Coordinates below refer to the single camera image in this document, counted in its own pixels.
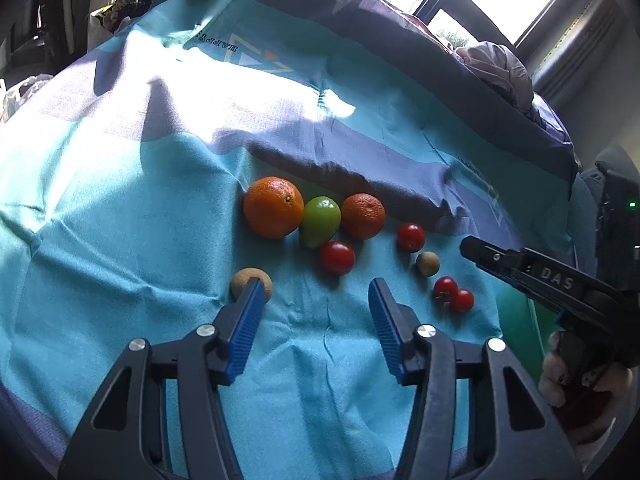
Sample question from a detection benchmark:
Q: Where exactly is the grey puffer jacket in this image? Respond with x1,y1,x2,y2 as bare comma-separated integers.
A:
457,41,536,118

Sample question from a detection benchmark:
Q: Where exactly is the green cloth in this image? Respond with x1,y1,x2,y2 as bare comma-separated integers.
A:
496,286,548,363

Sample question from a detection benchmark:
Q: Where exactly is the small brown longan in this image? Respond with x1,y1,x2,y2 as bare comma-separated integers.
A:
416,251,441,277

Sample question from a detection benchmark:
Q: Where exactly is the teal and purple printed blanket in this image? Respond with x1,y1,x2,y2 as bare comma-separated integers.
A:
0,0,583,480

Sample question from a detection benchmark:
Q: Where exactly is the large brown longan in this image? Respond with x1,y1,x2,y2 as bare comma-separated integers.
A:
230,267,274,306

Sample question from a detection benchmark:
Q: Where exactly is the green jujube fruit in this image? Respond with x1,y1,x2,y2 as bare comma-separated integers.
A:
299,196,342,250

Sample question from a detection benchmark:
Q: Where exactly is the dark clutter pile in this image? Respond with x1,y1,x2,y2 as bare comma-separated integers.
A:
90,0,157,32

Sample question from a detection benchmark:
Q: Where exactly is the red cherry tomato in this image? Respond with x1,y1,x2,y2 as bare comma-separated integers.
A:
320,241,356,277
450,288,475,314
396,223,426,253
432,276,459,305

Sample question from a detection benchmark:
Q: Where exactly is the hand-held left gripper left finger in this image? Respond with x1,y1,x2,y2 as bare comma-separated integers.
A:
57,277,266,480

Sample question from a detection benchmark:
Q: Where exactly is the small mandarin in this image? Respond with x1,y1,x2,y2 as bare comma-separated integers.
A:
341,193,387,241

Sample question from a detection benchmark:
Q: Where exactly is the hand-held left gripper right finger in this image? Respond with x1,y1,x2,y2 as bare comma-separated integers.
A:
368,277,583,480

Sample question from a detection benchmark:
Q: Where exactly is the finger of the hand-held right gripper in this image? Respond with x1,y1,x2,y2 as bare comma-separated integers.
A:
460,236,531,286

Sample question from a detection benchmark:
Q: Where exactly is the large orange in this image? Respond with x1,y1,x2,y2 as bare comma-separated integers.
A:
243,176,305,240

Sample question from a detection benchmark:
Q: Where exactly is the person's right hand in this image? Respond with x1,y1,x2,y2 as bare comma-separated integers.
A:
539,331,634,444

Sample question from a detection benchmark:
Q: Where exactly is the white plastic bag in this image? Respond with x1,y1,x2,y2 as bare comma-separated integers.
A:
0,74,54,122

